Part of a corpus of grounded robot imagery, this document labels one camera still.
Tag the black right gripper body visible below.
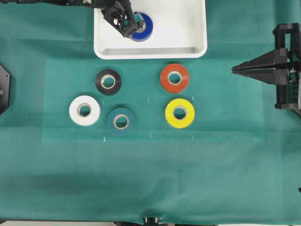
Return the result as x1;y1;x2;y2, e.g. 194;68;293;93
273;23;301;110

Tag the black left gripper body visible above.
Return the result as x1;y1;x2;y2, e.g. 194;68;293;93
101;0;132;24

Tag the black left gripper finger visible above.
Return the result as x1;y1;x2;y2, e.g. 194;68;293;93
126;8;141;34
103;14;132;38

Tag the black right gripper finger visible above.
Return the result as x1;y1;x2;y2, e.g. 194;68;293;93
232;69;288;85
232;48;288;71

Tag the blue tape roll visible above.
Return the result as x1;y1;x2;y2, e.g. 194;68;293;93
130;12;153;42

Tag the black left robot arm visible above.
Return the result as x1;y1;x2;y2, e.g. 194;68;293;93
13;0;143;38

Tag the black tape roll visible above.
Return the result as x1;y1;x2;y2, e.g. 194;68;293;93
95;69;122;96

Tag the white plastic tray case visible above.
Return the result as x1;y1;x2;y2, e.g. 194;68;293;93
94;0;207;60

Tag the red tape roll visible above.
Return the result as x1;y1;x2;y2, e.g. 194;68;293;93
160;64;190;93

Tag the green tape roll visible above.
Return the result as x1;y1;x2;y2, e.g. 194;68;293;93
107;108;135;136

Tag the yellow tape roll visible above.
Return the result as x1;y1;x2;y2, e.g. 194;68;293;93
165;98;195;129

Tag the white tape roll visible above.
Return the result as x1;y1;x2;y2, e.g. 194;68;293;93
69;95;101;126

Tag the green table cloth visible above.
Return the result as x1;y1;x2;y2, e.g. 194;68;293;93
0;0;301;225

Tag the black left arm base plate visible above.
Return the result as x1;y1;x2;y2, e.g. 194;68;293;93
0;65;10;114

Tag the black camera stand at edge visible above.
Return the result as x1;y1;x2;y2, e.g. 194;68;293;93
143;217;167;226

